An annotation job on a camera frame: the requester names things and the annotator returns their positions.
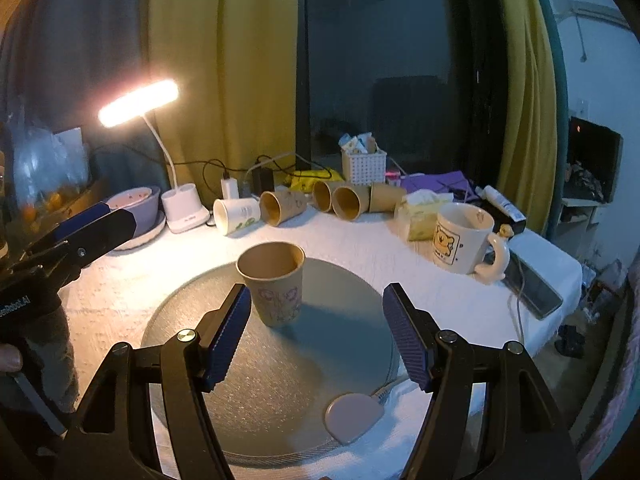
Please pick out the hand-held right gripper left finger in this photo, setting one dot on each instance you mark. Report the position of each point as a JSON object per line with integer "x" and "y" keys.
{"x": 227, "y": 340}

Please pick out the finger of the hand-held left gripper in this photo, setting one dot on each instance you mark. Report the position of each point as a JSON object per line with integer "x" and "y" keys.
{"x": 102, "y": 235}
{"x": 82, "y": 217}

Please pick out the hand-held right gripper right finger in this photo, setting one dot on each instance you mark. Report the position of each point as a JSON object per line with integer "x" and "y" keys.
{"x": 406, "y": 342}

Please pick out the brown printed paper cup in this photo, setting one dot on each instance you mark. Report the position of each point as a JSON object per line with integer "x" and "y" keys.
{"x": 274, "y": 287}

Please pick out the white paper cup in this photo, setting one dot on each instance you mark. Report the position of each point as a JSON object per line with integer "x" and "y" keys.
{"x": 239, "y": 215}

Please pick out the person's left hand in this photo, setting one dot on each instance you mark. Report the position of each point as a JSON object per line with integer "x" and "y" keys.
{"x": 9, "y": 358}

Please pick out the lilac bowl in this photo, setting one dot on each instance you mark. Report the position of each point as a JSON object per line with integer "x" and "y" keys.
{"x": 137, "y": 207}

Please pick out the white plate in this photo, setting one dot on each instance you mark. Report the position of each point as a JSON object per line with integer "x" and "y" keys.
{"x": 150, "y": 232}

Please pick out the white tablecloth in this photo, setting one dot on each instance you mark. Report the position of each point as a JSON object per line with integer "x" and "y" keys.
{"x": 150, "y": 275}

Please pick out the clear plastic bag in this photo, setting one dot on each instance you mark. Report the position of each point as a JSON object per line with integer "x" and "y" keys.
{"x": 42, "y": 165}

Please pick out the white desk lamp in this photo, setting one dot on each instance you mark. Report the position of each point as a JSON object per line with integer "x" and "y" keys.
{"x": 182, "y": 210}

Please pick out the round grey heating mat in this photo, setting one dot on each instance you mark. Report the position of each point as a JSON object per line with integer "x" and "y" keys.
{"x": 325, "y": 320}

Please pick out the white bear mug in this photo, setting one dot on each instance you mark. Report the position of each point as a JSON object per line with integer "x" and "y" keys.
{"x": 460, "y": 240}

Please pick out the yellow tissue pack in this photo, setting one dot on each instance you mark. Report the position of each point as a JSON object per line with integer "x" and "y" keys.
{"x": 420, "y": 216}

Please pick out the white charger plug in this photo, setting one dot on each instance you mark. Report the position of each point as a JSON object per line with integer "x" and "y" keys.
{"x": 230, "y": 188}

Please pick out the black smartphone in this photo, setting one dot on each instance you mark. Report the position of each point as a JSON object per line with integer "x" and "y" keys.
{"x": 532, "y": 287}

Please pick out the grey curtain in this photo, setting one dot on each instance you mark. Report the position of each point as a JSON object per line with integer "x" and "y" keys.
{"x": 90, "y": 60}

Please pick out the purple cloth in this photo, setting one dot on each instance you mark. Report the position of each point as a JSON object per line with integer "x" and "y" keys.
{"x": 435, "y": 182}

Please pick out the black power adapter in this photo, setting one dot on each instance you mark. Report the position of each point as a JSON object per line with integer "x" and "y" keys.
{"x": 263, "y": 178}

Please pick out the white tube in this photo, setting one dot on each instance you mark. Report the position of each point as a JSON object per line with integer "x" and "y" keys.
{"x": 502, "y": 206}

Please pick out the white plastic basket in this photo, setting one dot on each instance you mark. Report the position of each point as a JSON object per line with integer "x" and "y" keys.
{"x": 364, "y": 166}

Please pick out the yellow packet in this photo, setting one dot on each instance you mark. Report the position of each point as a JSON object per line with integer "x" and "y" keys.
{"x": 311, "y": 178}

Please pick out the packets in basket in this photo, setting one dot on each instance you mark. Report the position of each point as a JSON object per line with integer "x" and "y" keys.
{"x": 357, "y": 142}

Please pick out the yellow curtain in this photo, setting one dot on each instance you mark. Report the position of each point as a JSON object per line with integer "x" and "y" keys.
{"x": 522, "y": 100}
{"x": 225, "y": 60}

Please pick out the white cabinet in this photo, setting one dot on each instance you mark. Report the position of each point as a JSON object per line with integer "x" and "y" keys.
{"x": 580, "y": 217}

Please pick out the black box appliance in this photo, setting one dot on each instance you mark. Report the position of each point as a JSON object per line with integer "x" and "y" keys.
{"x": 595, "y": 155}

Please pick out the dark glass window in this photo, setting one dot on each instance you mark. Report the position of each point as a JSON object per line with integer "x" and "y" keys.
{"x": 390, "y": 50}

